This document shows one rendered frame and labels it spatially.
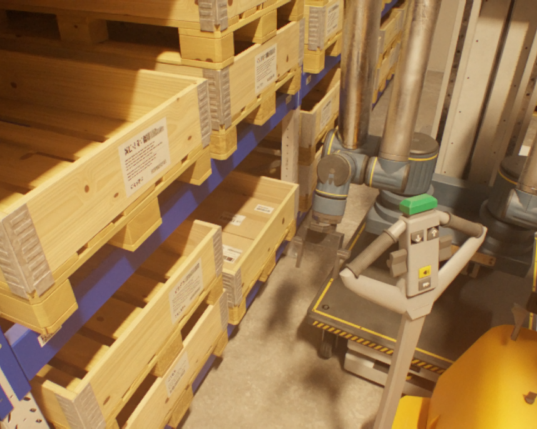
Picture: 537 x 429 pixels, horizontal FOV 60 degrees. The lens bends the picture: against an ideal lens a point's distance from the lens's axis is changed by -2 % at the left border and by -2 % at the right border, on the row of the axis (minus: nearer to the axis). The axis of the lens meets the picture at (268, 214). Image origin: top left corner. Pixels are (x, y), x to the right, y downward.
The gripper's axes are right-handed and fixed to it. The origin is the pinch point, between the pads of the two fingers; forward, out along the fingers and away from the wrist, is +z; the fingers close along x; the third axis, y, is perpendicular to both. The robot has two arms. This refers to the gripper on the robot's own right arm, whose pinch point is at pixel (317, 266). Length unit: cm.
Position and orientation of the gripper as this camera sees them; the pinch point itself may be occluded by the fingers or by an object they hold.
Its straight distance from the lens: 161.9
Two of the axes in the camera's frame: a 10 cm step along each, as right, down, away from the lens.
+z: -1.6, 9.6, 2.2
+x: -8.9, -2.4, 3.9
